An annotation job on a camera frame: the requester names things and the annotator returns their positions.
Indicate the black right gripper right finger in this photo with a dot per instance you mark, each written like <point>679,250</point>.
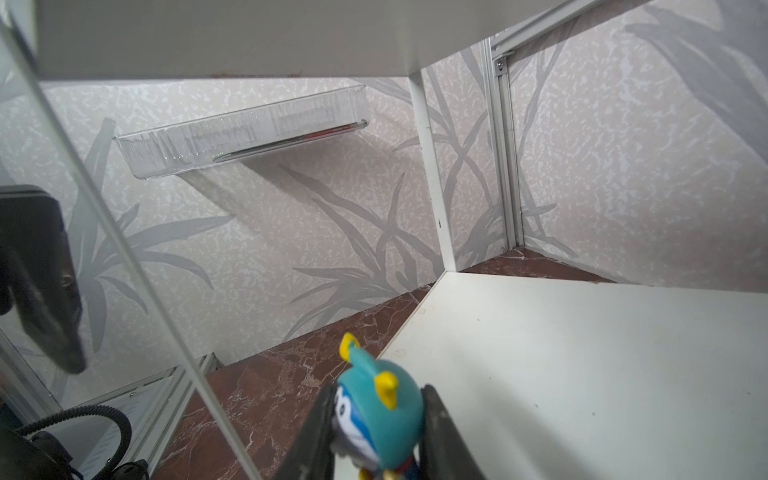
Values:
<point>443,454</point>

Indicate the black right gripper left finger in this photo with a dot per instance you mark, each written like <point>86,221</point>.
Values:
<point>310,456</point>

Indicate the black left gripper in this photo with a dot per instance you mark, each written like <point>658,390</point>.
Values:
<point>38,278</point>

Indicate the blue cat figure teal hat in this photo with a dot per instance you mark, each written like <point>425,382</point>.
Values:
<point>378,415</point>

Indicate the white two-tier metal shelf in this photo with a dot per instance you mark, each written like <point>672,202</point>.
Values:
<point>576,259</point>

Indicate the clear plastic wall bin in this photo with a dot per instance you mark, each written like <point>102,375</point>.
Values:
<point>210,141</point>

